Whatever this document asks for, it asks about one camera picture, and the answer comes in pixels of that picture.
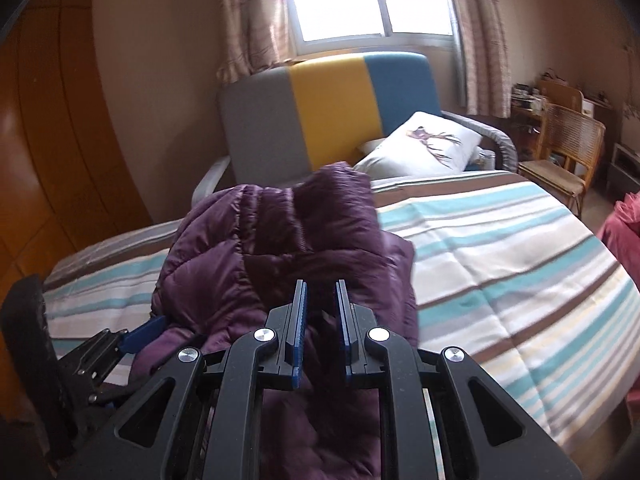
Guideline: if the cluttered wooden desk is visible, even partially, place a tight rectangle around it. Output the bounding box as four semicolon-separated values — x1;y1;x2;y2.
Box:
508;70;618;162

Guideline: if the pink patterned curtain left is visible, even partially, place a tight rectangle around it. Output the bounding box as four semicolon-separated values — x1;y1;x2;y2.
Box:
218;0;292;84

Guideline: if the grey yellow blue armchair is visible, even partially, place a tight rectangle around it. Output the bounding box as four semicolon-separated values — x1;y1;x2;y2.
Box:
191;51;518;204

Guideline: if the pink patterned curtain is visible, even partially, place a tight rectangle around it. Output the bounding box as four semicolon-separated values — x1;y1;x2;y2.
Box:
218;0;292;84
452;0;512;118

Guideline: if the striped bed cover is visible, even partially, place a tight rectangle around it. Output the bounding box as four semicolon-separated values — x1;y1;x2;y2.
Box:
44;171;639;452

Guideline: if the white embroidered pillow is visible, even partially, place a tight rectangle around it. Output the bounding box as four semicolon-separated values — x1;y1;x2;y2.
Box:
354;112;482;180

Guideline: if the pink clothing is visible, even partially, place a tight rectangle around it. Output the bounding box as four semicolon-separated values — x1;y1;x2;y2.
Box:
595;190;640;411

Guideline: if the pink patterned curtain right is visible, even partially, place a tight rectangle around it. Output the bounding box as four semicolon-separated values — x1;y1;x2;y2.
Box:
452;0;512;118

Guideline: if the rattan wooden chair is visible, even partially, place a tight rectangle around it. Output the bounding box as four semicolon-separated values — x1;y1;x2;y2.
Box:
518;104;606;219

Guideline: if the wooden wardrobe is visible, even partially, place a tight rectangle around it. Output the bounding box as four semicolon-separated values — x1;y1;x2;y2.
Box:
1;0;152;292

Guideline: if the window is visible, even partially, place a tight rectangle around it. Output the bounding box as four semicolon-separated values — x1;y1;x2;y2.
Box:
288;0;457;54

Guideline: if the purple puffer jacket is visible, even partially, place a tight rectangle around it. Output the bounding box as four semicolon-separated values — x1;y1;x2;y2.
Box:
129;162;418;479

